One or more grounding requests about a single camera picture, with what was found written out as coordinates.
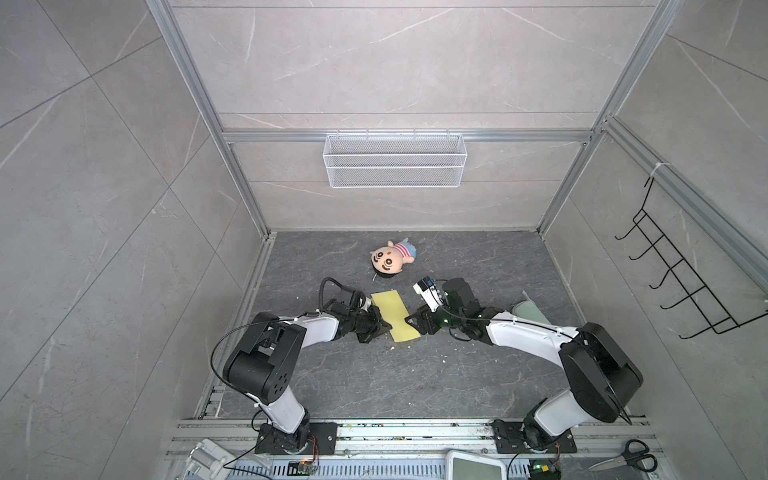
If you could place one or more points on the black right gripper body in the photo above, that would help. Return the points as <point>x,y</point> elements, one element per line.
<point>443,317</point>

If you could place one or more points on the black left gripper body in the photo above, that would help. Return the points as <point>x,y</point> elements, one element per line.
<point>368,324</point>

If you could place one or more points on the yellow square paper sheet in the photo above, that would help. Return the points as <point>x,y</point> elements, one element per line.
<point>394,312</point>

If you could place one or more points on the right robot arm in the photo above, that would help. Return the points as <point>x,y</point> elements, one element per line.
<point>601,377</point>

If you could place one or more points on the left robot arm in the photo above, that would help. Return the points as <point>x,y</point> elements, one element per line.
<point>263,361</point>

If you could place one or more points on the plush doll toy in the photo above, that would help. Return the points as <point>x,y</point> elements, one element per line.
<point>389,260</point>

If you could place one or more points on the white digital scale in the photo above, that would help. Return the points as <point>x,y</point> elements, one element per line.
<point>460,465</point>

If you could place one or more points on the small green circuit board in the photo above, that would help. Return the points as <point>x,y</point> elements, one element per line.
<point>544,471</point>

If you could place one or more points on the white device bottom left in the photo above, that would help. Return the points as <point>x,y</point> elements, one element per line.
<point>209,461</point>

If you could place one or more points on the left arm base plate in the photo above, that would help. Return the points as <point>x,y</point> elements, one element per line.
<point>309,438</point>

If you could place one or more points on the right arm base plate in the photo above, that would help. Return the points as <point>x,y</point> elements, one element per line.
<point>517,437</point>

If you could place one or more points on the white wire mesh basket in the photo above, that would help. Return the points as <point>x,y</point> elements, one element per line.
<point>359,161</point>

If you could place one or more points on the small red-wired circuit board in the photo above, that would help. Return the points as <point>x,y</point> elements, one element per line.
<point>302,468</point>

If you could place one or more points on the black handled scissors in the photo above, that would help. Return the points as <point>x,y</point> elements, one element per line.
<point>636,454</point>

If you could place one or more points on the black wire hook rack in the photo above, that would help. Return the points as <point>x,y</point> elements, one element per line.
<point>679,270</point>

